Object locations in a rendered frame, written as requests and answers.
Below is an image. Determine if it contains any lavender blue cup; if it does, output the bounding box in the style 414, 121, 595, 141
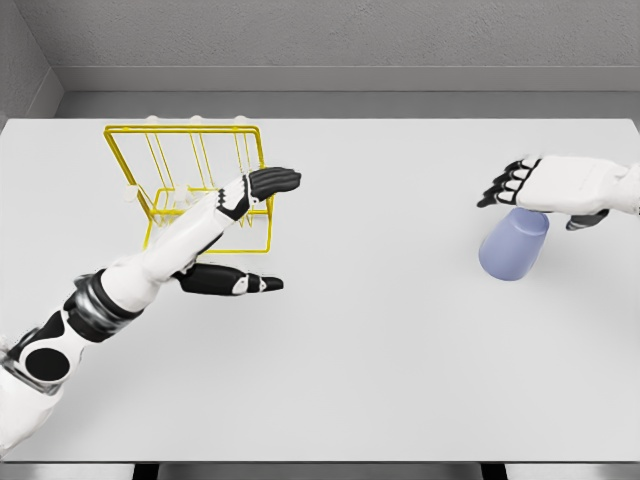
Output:
477, 207, 552, 283

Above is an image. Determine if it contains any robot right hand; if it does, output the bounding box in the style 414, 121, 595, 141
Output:
476, 155, 624, 232

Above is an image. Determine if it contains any yellow wire cup holder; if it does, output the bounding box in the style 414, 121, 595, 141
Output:
103, 114, 276, 256

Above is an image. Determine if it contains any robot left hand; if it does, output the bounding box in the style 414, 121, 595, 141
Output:
147, 166, 304, 297

